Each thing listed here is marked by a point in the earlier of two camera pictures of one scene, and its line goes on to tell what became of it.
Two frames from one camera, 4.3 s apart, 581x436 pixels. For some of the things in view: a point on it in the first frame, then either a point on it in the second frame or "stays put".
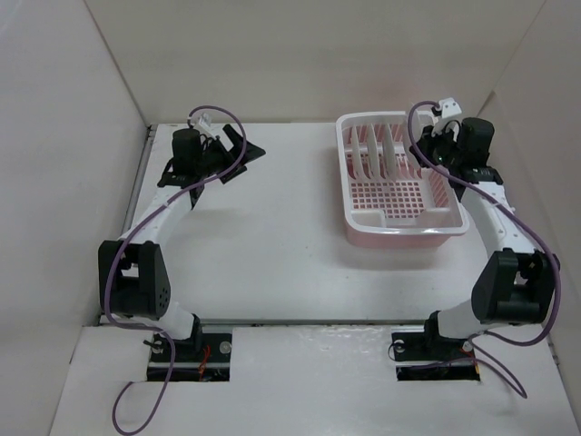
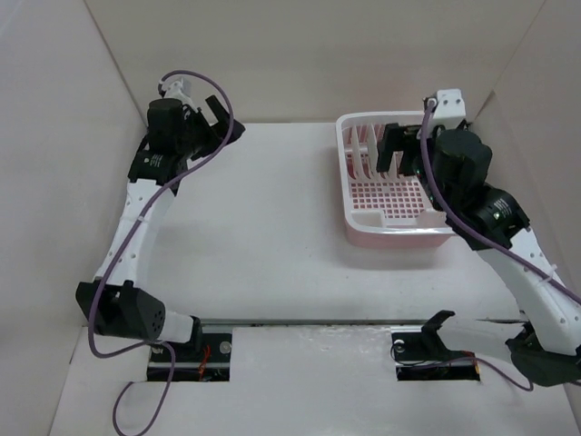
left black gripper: [251, 153] → [213, 132]
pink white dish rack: [389, 199] stays put
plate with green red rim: [373, 151] stays put
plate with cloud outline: [356, 153] stays put
